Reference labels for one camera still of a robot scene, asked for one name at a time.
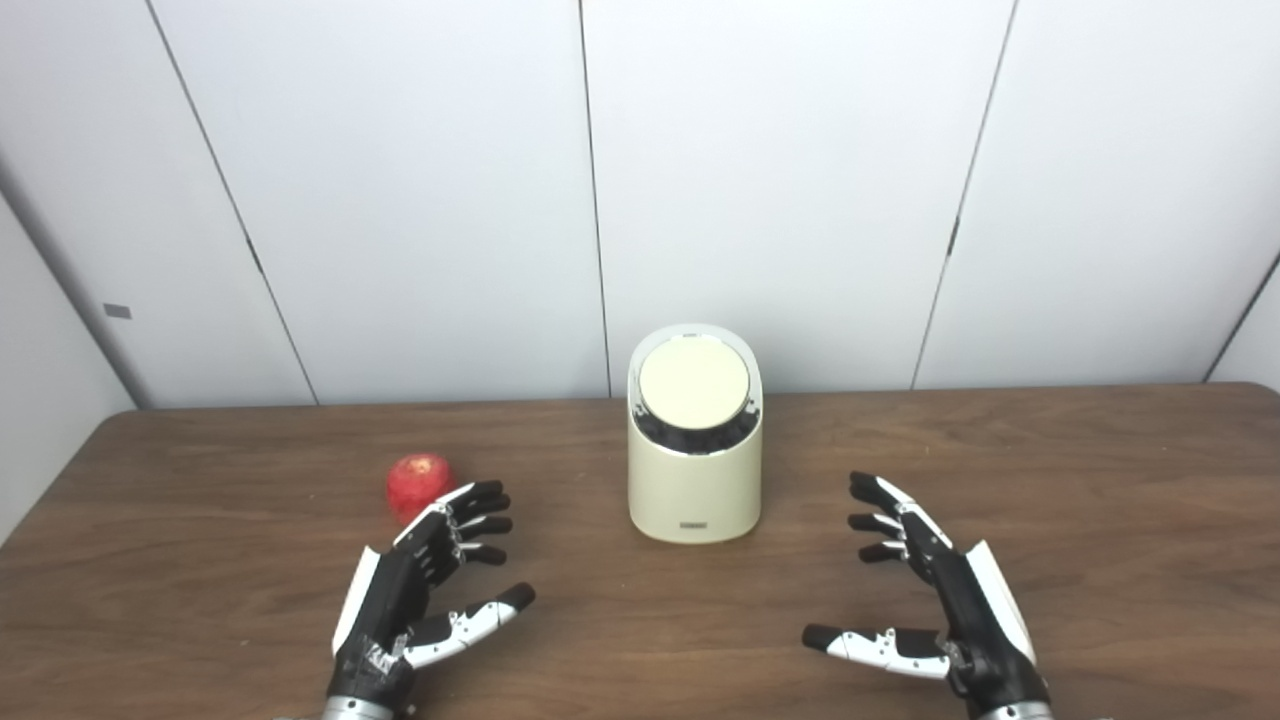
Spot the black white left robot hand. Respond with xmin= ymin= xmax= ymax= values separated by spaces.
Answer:
xmin=328 ymin=480 xmax=537 ymax=707

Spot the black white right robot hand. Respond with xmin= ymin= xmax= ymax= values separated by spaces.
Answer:
xmin=802 ymin=472 xmax=1051 ymax=714

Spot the red apple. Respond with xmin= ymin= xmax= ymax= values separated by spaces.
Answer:
xmin=387 ymin=453 xmax=458 ymax=527

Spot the cream round bin lid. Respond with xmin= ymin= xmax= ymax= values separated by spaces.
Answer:
xmin=638 ymin=337 xmax=751 ymax=433

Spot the cream-colored bin body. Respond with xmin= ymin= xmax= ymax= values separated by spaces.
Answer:
xmin=627 ymin=323 xmax=764 ymax=546

